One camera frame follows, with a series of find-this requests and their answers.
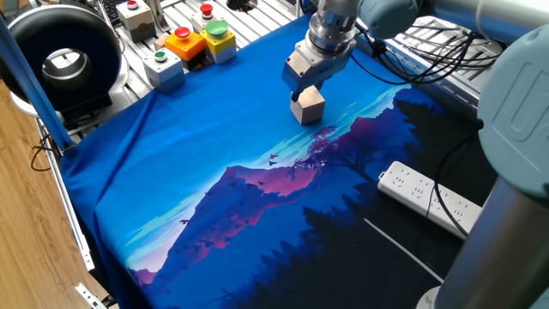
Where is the grey metal stand bracket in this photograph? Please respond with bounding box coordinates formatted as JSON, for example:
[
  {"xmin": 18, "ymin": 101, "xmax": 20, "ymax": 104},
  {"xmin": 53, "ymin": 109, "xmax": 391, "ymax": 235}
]
[{"xmin": 144, "ymin": 0, "xmax": 172, "ymax": 34}]

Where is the tiny wooden block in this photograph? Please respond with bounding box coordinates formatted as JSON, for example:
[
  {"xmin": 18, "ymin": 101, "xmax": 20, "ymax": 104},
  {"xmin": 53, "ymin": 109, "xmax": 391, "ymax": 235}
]
[{"xmin": 153, "ymin": 33, "xmax": 171, "ymax": 52}]

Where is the black keyboard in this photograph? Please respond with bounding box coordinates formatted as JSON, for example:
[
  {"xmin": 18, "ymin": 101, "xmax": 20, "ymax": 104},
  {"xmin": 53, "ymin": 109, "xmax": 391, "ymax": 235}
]
[{"xmin": 94, "ymin": 0, "xmax": 130, "ymax": 26}]

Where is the silver Schunk gripper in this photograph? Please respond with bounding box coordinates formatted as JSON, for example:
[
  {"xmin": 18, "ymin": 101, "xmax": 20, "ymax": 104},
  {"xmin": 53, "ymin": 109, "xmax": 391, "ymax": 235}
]
[{"xmin": 281, "ymin": 39, "xmax": 358, "ymax": 103}]

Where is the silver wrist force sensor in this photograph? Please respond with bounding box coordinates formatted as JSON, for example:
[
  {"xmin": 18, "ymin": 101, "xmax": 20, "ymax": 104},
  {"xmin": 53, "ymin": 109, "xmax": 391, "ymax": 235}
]
[{"xmin": 306, "ymin": 9, "xmax": 358, "ymax": 57}]

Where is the aluminium table edge rail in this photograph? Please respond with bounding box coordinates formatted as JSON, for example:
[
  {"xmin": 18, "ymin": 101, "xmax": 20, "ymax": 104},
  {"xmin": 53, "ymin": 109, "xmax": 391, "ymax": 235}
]
[{"xmin": 355, "ymin": 38, "xmax": 486, "ymax": 115}]

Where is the light wooden cube block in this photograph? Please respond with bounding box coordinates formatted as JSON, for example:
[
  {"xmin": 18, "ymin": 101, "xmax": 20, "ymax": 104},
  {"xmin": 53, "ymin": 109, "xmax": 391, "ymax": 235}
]
[{"xmin": 290, "ymin": 84, "xmax": 326, "ymax": 126}]

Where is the white angle bracket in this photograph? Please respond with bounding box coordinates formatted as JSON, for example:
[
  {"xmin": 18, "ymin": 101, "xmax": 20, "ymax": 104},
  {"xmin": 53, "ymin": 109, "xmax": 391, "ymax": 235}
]
[{"xmin": 75, "ymin": 282, "xmax": 108, "ymax": 309}]

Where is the white table side rail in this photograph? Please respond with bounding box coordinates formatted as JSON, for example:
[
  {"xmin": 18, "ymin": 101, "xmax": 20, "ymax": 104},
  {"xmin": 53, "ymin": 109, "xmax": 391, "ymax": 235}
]
[{"xmin": 33, "ymin": 118, "xmax": 96, "ymax": 272}]

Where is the blue mountain print cloth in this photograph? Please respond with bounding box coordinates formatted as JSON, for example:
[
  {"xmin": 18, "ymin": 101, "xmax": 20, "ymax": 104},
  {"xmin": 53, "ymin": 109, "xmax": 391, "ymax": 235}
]
[{"xmin": 59, "ymin": 14, "xmax": 498, "ymax": 309}]

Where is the black round ring lamp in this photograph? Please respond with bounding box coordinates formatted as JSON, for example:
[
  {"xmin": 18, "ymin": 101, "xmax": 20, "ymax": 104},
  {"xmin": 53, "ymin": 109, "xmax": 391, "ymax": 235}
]
[{"xmin": 0, "ymin": 3, "xmax": 130, "ymax": 125}]

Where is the black gripper cable green plug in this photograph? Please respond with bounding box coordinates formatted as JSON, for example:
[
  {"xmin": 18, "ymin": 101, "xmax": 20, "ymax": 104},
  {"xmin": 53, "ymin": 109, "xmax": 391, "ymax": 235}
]
[{"xmin": 351, "ymin": 23, "xmax": 503, "ymax": 87}]

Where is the thin black hanging cable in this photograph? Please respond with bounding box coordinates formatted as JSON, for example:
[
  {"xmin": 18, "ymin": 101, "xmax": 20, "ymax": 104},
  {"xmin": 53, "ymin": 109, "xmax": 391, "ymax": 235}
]
[{"xmin": 432, "ymin": 122, "xmax": 484, "ymax": 239}]

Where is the grey box small green button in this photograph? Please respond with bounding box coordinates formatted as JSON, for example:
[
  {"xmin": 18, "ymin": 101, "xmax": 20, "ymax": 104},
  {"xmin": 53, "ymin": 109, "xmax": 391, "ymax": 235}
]
[{"xmin": 142, "ymin": 49, "xmax": 187, "ymax": 94}]

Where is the black cable loop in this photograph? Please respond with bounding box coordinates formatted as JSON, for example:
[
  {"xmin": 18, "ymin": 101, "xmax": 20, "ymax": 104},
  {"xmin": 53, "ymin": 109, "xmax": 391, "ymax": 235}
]
[{"xmin": 29, "ymin": 132, "xmax": 59, "ymax": 173}]

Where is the blue metal pole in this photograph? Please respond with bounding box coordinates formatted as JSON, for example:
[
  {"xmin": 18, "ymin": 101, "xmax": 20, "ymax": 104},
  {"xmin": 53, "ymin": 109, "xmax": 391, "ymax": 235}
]
[{"xmin": 0, "ymin": 15, "xmax": 75, "ymax": 152}]

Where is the white power strip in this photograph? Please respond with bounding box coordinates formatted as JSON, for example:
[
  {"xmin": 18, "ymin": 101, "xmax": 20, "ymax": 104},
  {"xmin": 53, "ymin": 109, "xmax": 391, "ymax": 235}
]
[{"xmin": 377, "ymin": 161, "xmax": 482, "ymax": 240}]

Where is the yellow box green mushroom button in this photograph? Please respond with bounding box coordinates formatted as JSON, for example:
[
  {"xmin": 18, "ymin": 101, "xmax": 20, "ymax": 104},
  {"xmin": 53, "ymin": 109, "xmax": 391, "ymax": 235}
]
[{"xmin": 199, "ymin": 20, "xmax": 238, "ymax": 65}]

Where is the white zip tie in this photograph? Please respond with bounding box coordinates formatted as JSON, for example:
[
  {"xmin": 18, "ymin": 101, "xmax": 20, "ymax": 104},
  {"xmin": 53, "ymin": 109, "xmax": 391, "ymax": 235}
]
[{"xmin": 363, "ymin": 217, "xmax": 445, "ymax": 283}]

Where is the white box red button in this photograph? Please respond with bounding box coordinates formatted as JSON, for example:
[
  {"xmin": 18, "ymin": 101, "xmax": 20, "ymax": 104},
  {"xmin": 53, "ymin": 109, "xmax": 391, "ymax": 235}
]
[{"xmin": 190, "ymin": 3, "xmax": 215, "ymax": 33}]

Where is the orange box red mushroom button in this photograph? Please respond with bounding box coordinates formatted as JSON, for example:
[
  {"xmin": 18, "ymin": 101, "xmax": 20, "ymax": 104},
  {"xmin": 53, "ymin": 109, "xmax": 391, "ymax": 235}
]
[{"xmin": 164, "ymin": 26, "xmax": 208, "ymax": 70}]

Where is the grey box red button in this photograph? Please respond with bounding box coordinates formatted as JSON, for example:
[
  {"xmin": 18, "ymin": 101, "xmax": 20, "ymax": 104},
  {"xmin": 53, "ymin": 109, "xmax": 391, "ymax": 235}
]
[{"xmin": 115, "ymin": 0, "xmax": 158, "ymax": 44}]

